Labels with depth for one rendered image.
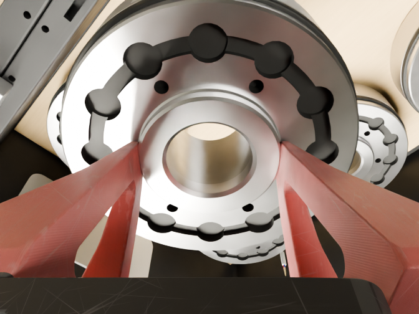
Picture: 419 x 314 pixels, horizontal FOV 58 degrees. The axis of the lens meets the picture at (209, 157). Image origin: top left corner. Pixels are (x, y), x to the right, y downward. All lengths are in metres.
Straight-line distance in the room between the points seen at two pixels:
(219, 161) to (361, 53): 0.18
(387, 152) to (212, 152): 0.19
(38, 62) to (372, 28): 0.22
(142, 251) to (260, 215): 0.22
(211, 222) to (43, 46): 0.11
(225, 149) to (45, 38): 0.10
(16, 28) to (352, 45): 0.22
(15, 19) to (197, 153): 0.10
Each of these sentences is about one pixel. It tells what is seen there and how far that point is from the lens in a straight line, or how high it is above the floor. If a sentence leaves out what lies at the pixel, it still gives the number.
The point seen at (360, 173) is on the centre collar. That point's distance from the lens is 0.32.
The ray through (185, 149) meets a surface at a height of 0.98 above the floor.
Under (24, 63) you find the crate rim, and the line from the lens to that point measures 0.20.
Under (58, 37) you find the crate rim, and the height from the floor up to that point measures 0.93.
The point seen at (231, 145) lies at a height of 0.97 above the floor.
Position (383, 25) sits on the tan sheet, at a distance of 0.31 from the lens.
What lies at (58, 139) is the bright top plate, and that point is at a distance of 0.31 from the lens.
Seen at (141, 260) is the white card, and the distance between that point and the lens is 0.35.
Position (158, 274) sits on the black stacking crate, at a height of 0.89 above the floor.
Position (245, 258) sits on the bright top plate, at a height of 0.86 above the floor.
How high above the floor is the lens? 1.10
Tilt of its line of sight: 53 degrees down
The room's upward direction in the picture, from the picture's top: 179 degrees counter-clockwise
